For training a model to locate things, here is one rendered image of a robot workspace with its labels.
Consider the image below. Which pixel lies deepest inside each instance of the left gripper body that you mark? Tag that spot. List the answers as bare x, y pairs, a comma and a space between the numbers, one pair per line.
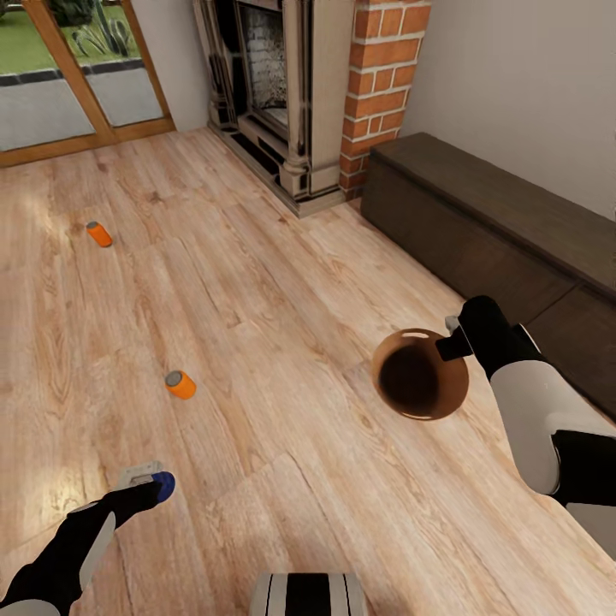
138, 498

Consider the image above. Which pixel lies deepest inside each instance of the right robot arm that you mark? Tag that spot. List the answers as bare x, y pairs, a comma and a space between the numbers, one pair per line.
560, 445

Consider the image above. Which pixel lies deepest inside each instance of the trash can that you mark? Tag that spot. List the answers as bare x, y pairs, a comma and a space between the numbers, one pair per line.
412, 379

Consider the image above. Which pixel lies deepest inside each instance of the can of soda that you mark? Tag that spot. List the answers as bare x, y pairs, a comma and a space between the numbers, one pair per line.
180, 384
99, 234
166, 481

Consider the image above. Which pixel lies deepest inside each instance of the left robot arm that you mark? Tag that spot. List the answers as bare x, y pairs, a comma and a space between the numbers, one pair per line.
58, 577

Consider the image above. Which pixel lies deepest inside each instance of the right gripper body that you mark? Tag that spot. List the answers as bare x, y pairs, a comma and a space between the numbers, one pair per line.
451, 347

